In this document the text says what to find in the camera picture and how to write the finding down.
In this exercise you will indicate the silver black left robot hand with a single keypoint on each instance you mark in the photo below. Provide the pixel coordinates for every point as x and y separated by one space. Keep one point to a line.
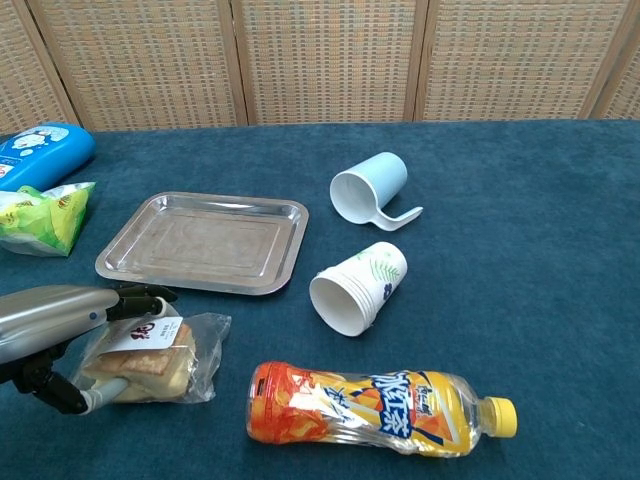
45 315

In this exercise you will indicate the packaged bread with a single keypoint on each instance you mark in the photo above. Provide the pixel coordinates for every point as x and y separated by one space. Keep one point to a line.
160 367

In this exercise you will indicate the green snack bag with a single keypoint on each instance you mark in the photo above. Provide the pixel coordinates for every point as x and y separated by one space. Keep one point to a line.
45 220

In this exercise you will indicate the blue plastic lotion bottle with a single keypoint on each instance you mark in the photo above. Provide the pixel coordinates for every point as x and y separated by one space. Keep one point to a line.
45 155

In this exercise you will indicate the stainless steel rectangular tray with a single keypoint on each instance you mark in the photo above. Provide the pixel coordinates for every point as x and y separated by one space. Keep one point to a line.
210 245

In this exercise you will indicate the iced tea plastic bottle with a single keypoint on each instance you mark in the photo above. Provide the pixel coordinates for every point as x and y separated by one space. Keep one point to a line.
360 405

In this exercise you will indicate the stack of printed paper cups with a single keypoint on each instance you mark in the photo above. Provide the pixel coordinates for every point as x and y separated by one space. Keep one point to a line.
380 272

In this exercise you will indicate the light blue plastic mug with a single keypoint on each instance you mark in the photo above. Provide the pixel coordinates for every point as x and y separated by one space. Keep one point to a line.
385 172

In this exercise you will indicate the woven wooden folding screen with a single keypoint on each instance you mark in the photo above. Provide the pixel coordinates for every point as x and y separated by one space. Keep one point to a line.
325 60

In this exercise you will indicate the teal tablecloth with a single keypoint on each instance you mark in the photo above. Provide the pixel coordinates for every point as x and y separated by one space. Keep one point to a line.
525 250

